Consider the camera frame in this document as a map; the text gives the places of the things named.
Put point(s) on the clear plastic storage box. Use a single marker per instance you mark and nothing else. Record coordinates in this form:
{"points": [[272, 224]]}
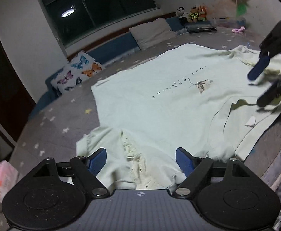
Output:
{"points": [[229, 22]]}

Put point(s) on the blue sofa bench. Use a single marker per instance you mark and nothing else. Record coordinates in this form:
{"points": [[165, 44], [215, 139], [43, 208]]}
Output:
{"points": [[105, 53]]}

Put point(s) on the pale green shirt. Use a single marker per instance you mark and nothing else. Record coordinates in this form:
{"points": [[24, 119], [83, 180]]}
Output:
{"points": [[191, 97]]}

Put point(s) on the dark window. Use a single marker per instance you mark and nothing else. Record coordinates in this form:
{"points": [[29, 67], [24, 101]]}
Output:
{"points": [[73, 19]]}

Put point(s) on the beige pillow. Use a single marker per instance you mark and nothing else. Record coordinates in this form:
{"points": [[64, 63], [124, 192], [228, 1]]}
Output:
{"points": [[151, 33]]}

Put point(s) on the black remote control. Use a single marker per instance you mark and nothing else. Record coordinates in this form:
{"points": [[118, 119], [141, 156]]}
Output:
{"points": [[201, 29]]}

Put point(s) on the panda plush toy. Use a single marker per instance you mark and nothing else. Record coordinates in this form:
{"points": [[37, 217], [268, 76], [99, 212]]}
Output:
{"points": [[182, 15]]}

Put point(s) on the pink hair scrunchie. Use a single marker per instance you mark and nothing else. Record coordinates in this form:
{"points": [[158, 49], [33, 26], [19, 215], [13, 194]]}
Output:
{"points": [[238, 30]]}

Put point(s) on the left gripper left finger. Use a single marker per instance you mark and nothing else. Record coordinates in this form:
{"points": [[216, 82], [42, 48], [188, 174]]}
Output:
{"points": [[85, 171]]}

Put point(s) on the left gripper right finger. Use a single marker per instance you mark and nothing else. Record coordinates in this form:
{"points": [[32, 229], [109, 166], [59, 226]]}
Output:
{"points": [[196, 170]]}

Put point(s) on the orange fox plush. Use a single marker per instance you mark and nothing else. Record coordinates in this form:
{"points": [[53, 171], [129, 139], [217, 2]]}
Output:
{"points": [[202, 13]]}

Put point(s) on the butterfly print pillow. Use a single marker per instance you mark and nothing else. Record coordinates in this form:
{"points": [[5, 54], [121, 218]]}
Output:
{"points": [[78, 70]]}

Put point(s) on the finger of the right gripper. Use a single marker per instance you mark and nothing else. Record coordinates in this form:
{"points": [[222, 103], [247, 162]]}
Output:
{"points": [[272, 93], [260, 66]]}

